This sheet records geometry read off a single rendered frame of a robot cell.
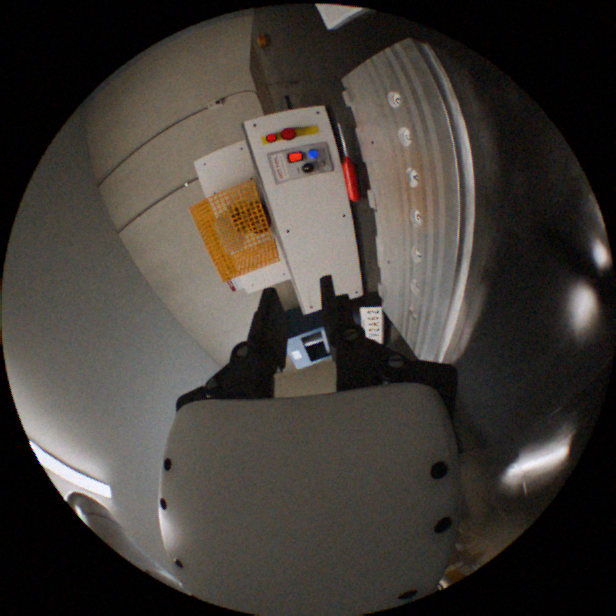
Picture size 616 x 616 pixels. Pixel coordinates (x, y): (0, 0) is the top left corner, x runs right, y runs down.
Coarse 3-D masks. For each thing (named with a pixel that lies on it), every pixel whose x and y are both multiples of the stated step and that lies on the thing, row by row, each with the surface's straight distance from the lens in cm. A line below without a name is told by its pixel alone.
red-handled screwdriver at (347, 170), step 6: (342, 132) 46; (342, 138) 46; (348, 162) 46; (354, 162) 46; (348, 168) 45; (354, 168) 46; (348, 174) 45; (354, 174) 46; (348, 180) 46; (354, 180) 46; (348, 186) 46; (354, 186) 46; (348, 192) 47; (354, 192) 46; (348, 198) 48; (354, 198) 47
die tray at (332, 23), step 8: (320, 8) 52; (328, 8) 48; (336, 8) 45; (344, 8) 43; (352, 8) 41; (360, 8) 39; (328, 16) 48; (336, 16) 45; (344, 16) 42; (352, 16) 41; (328, 24) 48; (336, 24) 45
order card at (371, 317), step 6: (378, 306) 53; (360, 312) 54; (366, 312) 54; (372, 312) 54; (378, 312) 54; (366, 318) 55; (372, 318) 55; (378, 318) 55; (366, 324) 56; (372, 324) 56; (378, 324) 57; (366, 330) 58; (372, 330) 58; (378, 330) 58; (366, 336) 60; (372, 336) 60; (378, 336) 60; (378, 342) 62
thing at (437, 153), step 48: (384, 96) 27; (432, 96) 21; (384, 144) 28; (432, 144) 21; (384, 192) 30; (432, 192) 22; (384, 240) 34; (432, 240) 24; (384, 288) 40; (432, 288) 27; (432, 336) 30
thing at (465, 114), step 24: (432, 48) 25; (456, 72) 25; (456, 96) 22; (480, 144) 23; (480, 168) 22; (480, 192) 22; (480, 216) 22; (480, 240) 23; (456, 312) 27; (456, 336) 31
